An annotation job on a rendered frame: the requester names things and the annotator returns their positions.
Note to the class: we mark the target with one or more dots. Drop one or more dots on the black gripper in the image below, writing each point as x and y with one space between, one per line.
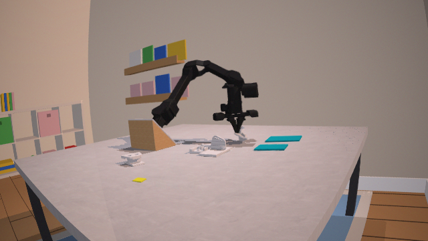
235 107

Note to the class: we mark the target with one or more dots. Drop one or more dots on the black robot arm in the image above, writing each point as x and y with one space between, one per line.
235 85

